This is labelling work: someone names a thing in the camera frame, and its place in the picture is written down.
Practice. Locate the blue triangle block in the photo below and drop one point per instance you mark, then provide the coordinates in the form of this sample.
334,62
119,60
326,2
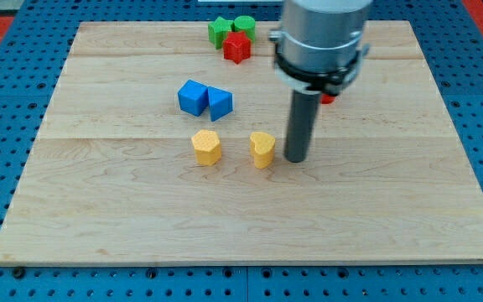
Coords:
220,103

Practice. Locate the yellow hexagon block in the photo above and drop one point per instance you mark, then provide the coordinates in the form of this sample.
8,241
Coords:
207,147

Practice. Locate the green cylinder block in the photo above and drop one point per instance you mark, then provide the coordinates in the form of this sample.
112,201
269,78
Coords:
246,24

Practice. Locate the red star block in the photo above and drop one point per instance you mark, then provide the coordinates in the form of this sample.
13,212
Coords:
237,47

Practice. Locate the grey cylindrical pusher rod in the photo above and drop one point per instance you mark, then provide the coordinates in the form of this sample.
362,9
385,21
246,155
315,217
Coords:
300,127

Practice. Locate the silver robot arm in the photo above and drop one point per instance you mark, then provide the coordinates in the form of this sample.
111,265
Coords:
317,44

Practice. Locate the blue cube block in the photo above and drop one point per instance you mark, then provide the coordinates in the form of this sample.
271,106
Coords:
193,97

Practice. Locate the yellow heart block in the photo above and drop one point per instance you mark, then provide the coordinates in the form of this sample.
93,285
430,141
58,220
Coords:
262,149

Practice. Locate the wooden board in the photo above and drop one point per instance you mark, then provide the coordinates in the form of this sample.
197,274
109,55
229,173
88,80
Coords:
112,179

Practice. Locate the red block behind arm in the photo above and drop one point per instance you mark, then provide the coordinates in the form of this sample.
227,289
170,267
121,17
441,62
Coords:
327,99

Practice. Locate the green star block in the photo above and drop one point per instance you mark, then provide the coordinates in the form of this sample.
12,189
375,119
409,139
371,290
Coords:
218,30

